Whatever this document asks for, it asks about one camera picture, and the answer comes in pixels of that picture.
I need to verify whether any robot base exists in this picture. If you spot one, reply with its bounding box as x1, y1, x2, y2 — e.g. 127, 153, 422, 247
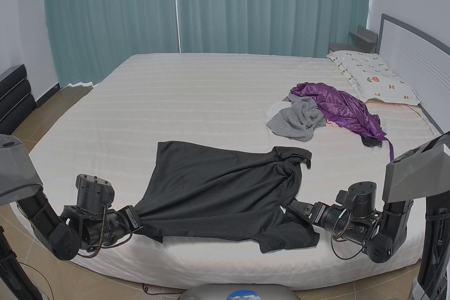
176, 284, 295, 300

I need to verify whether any grey knit garment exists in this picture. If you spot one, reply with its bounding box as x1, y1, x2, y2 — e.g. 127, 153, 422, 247
266, 96, 327, 143

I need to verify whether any black T-shirt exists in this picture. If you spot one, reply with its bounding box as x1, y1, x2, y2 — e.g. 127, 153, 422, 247
134, 140, 320, 254

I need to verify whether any purple satin garment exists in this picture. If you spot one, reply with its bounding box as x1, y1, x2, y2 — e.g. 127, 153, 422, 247
289, 82, 396, 163

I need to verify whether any grey bedside table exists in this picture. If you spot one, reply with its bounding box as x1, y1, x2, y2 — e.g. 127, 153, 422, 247
329, 24, 378, 55

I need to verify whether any black lace garment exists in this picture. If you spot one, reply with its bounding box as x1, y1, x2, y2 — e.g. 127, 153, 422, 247
359, 135, 384, 148

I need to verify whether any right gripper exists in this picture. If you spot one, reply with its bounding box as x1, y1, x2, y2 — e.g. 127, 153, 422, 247
311, 202, 347, 233

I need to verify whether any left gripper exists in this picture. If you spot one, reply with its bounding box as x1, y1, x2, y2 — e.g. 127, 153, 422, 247
112, 205, 145, 244

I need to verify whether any bed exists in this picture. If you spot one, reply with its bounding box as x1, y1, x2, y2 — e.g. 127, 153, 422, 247
9, 13, 450, 292

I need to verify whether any black cable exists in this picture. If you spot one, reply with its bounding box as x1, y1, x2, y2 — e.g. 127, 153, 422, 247
331, 221, 367, 261
77, 233, 133, 259

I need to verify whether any white printed pillow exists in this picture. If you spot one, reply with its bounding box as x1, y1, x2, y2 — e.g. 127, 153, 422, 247
326, 50, 422, 106

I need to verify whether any white garment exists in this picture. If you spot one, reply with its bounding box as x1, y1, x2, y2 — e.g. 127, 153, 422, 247
266, 100, 292, 120

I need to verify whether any black chest of drawers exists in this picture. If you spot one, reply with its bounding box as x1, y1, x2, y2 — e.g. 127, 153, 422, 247
0, 64, 37, 134

